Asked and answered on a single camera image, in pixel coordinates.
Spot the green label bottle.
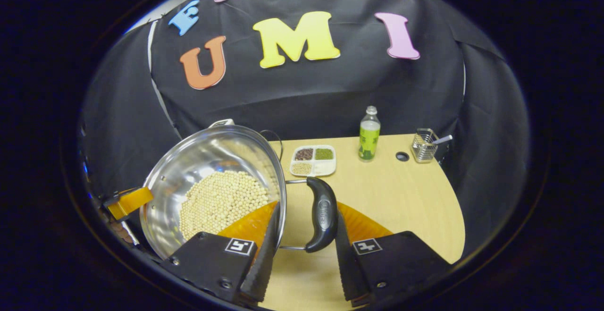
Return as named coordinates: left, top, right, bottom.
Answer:
left=358, top=106, right=381, bottom=162

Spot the stainless steel pot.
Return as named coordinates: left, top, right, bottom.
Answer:
left=140, top=125, right=339, bottom=260

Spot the metal wire holder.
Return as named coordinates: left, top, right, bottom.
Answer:
left=411, top=128, right=439, bottom=163

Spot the pile of soybeans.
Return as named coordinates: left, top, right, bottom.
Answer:
left=178, top=170, right=270, bottom=241

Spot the black cable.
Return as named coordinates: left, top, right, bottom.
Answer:
left=260, top=130, right=284, bottom=160

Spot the white divided bean tray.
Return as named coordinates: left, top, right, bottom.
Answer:
left=289, top=145, right=336, bottom=177

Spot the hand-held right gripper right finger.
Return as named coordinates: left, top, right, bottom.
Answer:
left=334, top=202, right=453, bottom=308

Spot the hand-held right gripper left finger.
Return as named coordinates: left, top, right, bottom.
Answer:
left=160, top=201, right=282, bottom=304

